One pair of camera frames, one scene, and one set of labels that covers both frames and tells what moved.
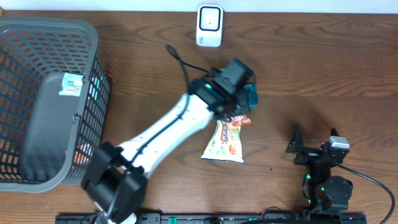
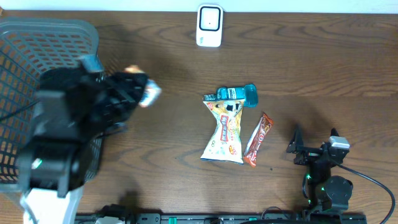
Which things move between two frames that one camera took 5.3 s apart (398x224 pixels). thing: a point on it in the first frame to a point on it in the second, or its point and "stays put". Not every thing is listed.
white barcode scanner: [209, 26] stays put
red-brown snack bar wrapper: [240, 120] to [251, 151]
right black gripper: [296, 144] stays put
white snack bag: [225, 144] stays put
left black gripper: [240, 105] to [124, 94]
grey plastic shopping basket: [54, 98] stays put
